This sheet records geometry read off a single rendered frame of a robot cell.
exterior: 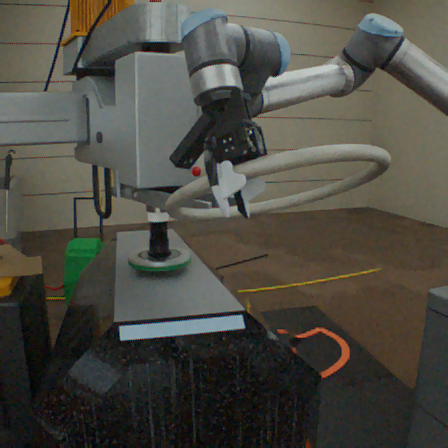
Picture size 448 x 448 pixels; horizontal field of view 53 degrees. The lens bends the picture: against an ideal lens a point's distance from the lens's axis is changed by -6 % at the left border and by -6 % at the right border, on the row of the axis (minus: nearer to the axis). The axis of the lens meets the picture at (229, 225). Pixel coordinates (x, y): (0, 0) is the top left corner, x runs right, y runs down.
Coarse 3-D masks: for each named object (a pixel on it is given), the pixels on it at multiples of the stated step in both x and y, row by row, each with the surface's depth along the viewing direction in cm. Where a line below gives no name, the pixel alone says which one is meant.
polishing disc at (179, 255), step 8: (144, 248) 169; (176, 248) 169; (128, 256) 159; (136, 256) 159; (144, 256) 159; (168, 256) 158; (176, 256) 159; (184, 256) 159; (144, 264) 152; (152, 264) 151; (160, 264) 152; (168, 264) 152; (176, 264) 154
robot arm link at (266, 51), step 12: (252, 36) 83; (264, 36) 85; (276, 36) 87; (252, 48) 84; (264, 48) 85; (276, 48) 87; (288, 48) 89; (252, 60) 85; (264, 60) 86; (276, 60) 88; (288, 60) 89; (240, 72) 88; (252, 72) 88; (264, 72) 89; (276, 72) 91; (252, 84) 91; (264, 84) 93
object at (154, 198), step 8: (120, 184) 171; (112, 192) 169; (120, 192) 170; (128, 192) 164; (136, 192) 157; (144, 192) 151; (152, 192) 145; (160, 192) 140; (208, 192) 138; (136, 200) 158; (144, 200) 152; (152, 200) 146; (160, 200) 140; (192, 200) 123; (200, 200) 142; (208, 200) 138; (232, 200) 127; (200, 208) 119; (208, 208) 116
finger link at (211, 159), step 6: (204, 150) 78; (210, 150) 78; (204, 156) 77; (210, 156) 76; (216, 156) 77; (204, 162) 77; (210, 162) 76; (216, 162) 77; (210, 168) 76; (216, 168) 77; (210, 174) 76; (216, 174) 76; (210, 180) 76; (216, 180) 76; (210, 186) 76
